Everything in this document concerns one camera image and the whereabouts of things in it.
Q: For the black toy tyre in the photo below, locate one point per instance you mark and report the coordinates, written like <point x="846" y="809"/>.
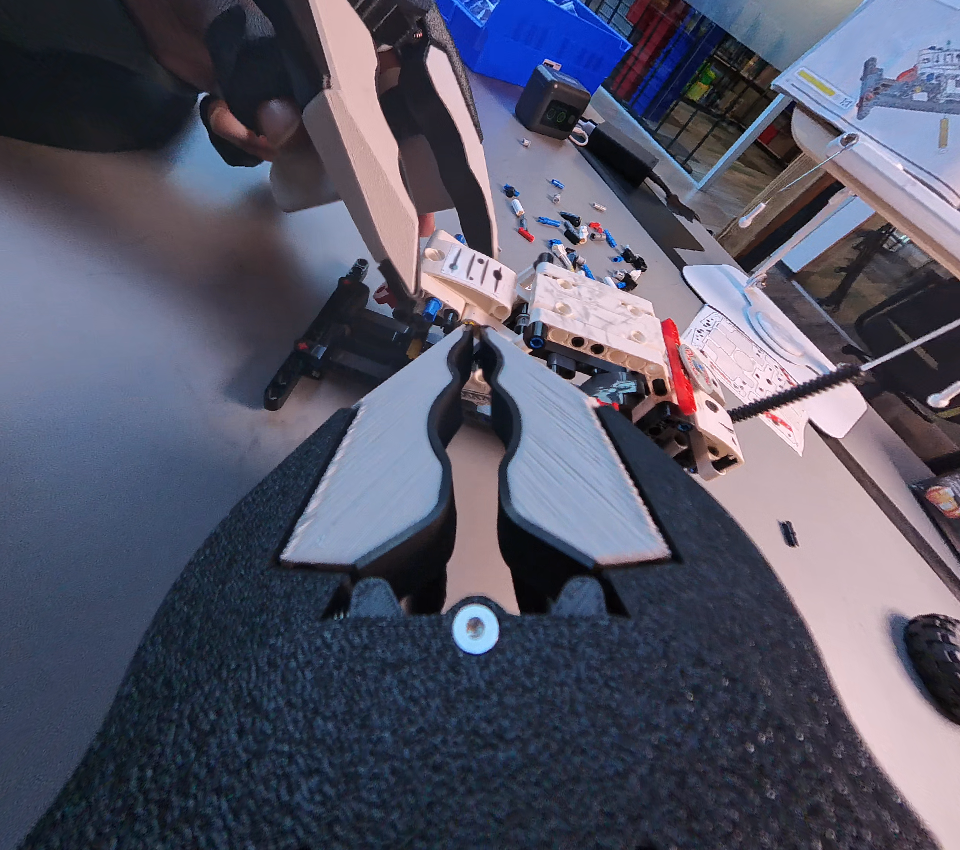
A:
<point x="937" y="662"/>

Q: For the white sticker sheet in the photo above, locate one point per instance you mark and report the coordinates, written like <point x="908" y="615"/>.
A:
<point x="742" y="370"/>

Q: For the dark grey flat mat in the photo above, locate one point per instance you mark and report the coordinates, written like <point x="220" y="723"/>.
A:
<point x="667" y="235"/>

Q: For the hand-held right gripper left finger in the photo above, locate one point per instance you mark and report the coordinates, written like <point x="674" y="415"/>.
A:
<point x="375" y="483"/>

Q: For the stacked red and blue crates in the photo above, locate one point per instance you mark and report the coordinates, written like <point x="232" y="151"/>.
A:
<point x="660" y="48"/>

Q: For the small black pin connector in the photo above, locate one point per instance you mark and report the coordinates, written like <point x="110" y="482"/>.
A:
<point x="787" y="533"/>

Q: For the white brick toy truck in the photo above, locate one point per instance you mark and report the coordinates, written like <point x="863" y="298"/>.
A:
<point x="592" y="310"/>

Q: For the toy truck set box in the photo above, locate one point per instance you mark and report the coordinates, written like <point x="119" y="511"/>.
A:
<point x="941" y="505"/>

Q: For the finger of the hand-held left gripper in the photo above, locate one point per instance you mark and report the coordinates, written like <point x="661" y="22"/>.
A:
<point x="360" y="138"/>
<point x="465" y="138"/>

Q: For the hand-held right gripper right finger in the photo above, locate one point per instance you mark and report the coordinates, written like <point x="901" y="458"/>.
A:
<point x="577" y="483"/>

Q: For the building instruction booklet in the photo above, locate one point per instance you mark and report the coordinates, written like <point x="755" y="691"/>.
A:
<point x="885" y="63"/>

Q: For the black power adapter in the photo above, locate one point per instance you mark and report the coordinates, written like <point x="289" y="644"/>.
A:
<point x="622" y="153"/>

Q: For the black device with green display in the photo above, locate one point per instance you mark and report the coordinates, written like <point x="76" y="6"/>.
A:
<point x="551" y="104"/>

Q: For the pile of small brick pieces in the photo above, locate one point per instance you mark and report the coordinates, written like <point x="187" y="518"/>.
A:
<point x="548" y="220"/>

